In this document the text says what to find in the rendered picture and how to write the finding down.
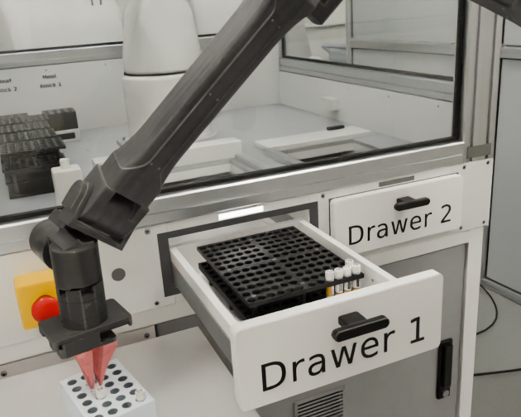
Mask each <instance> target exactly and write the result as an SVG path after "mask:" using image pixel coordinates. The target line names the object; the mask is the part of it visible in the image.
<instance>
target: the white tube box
mask: <svg viewBox="0 0 521 417"><path fill-rule="evenodd" d="M59 383H60V390H61V395H62V399H63V403H64V405H65V407H66V409H67V410H68V411H69V413H70V414H71V416H72V417H157V414H156V407H155V399H154V398H153V397H152V396H151V395H150V394H149V393H148V392H147V391H146V390H145V389H144V387H143V386H142V385H141V384H140V383H139V382H138V381H137V380H136V379H135V378H134V377H133V375H132V374H131V373H130V372H129V371H128V370H127V369H126V368H125V367H124V366H123V365H122V364H121V363H120V362H119V361H118V360H117V359H116V358H115V359H113V360H111V361H110V362H109V363H108V366H107V369H106V372H105V376H104V379H103V384H102V385H101V386H103V387H104V388H105V390H106V398H105V399H103V400H98V398H97V396H96V393H92V391H91V388H90V387H89V386H87V385H86V381H85V378H84V375H83V373H82V372H80V373H78V374H76V375H73V376H70V377H68V378H65V379H64V380H61V381H59ZM137 389H144V390H145V394H146V399H145V400H144V401H142V402H136V395H135V391H136V390H137Z"/></svg>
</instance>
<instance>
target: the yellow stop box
mask: <svg viewBox="0 0 521 417"><path fill-rule="evenodd" d="M14 289H15V293H16V297H17V304H18V308H19V312H20V315H21V320H22V327H23V328H24V329H25V330H29V329H33V328H39V327H38V323H39V322H37V321H35V320H34V318H33V317H32V314H31V307H32V305H33V304H34V302H35V301H36V300H38V299H39V298H40V297H43V296H52V297H55V298H56V299H57V294H56V289H55V280H54V275H53V270H51V269H49V270H44V271H38V272H33V273H29V274H25V275H21V276H16V277H14Z"/></svg>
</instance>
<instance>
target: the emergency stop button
mask: <svg viewBox="0 0 521 417"><path fill-rule="evenodd" d="M31 314H32V317H33V318H34V320H35V321H37V322H40V321H41V320H44V319H48V318H52V317H55V316H57V315H60V310H59V305H58V300H57V299H56V298H55V297H52V296H43V297H40V298H39V299H38V300H36V301H35V302H34V304H33V305H32V307H31Z"/></svg>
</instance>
